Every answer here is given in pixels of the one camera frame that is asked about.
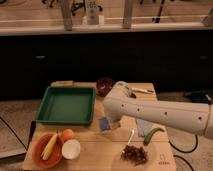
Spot green plastic tray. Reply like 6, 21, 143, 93
36, 86, 96, 125

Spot green chili pepper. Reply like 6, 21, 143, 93
143, 127, 165, 146

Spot yellow corn cob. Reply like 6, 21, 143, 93
41, 133, 58, 160

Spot orange fruit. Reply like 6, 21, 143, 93
61, 129, 74, 141

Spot blue sponge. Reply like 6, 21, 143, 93
99, 117, 111, 131

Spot metal spoon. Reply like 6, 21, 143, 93
121, 129, 135, 155

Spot dark red bowl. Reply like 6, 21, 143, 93
96, 77, 115, 97

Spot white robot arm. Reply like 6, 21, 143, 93
103, 81, 213, 139

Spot black device on floor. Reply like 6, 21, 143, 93
184, 91, 212, 104

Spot pile of dried red bits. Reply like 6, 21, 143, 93
121, 145, 148, 166

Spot black power cable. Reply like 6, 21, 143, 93
168, 133, 200, 171

